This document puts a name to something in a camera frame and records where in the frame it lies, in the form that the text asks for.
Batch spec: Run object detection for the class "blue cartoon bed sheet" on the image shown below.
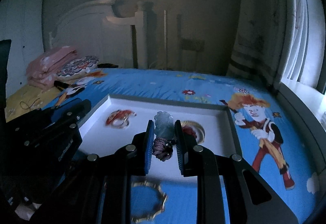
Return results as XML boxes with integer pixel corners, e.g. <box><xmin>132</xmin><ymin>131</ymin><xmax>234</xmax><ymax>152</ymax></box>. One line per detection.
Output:
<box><xmin>50</xmin><ymin>69</ymin><xmax>320</xmax><ymax>223</ymax></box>

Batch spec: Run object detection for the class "black cable on bed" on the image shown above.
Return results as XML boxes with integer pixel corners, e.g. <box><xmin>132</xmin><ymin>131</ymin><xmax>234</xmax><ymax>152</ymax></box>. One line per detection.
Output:
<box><xmin>19</xmin><ymin>97</ymin><xmax>42</xmax><ymax>111</ymax></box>

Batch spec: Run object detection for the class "white wooden headboard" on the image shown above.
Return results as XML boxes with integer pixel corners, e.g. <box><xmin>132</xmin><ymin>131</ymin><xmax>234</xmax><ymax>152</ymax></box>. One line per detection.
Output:
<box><xmin>49</xmin><ymin>0</ymin><xmax>149</xmax><ymax>70</ymax></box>

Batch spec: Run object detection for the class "patterned round pillow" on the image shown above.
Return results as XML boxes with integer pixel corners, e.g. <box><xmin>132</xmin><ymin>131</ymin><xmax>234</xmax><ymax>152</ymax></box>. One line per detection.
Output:
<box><xmin>56</xmin><ymin>56</ymin><xmax>99</xmax><ymax>82</ymax></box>

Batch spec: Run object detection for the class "gold bangle with red cord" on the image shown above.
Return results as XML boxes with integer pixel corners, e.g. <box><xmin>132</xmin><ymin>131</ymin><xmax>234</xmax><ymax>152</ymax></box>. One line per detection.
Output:
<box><xmin>181</xmin><ymin>120</ymin><xmax>205</xmax><ymax>144</ymax></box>

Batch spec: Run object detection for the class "left hand holding gripper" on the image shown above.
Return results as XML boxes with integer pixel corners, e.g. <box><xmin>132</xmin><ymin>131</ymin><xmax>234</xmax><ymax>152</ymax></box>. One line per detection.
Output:
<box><xmin>15</xmin><ymin>203</ymin><xmax>41</xmax><ymax>221</ymax></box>

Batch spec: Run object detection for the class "grey jade pendant with tassel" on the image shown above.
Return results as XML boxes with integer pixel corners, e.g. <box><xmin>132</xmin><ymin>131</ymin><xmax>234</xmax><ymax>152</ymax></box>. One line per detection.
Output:
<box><xmin>152</xmin><ymin>111</ymin><xmax>175</xmax><ymax>162</ymax></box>

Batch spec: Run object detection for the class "grey patterned curtain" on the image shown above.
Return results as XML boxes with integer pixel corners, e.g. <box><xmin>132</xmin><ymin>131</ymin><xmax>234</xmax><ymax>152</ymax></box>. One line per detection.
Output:
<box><xmin>227</xmin><ymin>0</ymin><xmax>303</xmax><ymax>89</ymax></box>

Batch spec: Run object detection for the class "white wardrobe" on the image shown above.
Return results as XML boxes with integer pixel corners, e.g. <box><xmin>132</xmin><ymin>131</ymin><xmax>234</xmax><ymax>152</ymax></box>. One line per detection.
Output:
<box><xmin>1</xmin><ymin>0</ymin><xmax>44</xmax><ymax>97</ymax></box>

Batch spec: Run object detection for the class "gold scalloped bangle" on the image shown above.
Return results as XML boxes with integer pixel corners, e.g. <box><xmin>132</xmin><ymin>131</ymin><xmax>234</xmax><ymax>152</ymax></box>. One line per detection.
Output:
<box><xmin>130</xmin><ymin>180</ymin><xmax>167</xmax><ymax>223</ymax></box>

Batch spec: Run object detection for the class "yellow bed sheet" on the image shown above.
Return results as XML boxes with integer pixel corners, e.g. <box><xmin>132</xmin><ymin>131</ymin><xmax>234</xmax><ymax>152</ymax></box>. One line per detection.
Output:
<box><xmin>5</xmin><ymin>85</ymin><xmax>60</xmax><ymax>122</ymax></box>

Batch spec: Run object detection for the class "folded pink blanket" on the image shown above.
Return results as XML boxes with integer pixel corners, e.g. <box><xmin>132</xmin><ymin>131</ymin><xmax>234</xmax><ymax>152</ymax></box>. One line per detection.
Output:
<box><xmin>26</xmin><ymin>46</ymin><xmax>77</xmax><ymax>90</ymax></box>

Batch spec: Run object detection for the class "red string gold ring bracelet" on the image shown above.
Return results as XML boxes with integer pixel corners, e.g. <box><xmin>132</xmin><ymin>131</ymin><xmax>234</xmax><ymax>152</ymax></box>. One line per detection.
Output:
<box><xmin>105</xmin><ymin>108</ymin><xmax>137</xmax><ymax>130</ymax></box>

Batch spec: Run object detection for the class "grey shallow tray white inside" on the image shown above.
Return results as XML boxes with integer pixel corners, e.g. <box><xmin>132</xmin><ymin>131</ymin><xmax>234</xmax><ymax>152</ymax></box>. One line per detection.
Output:
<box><xmin>73</xmin><ymin>94</ymin><xmax>243</xmax><ymax>184</ymax></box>

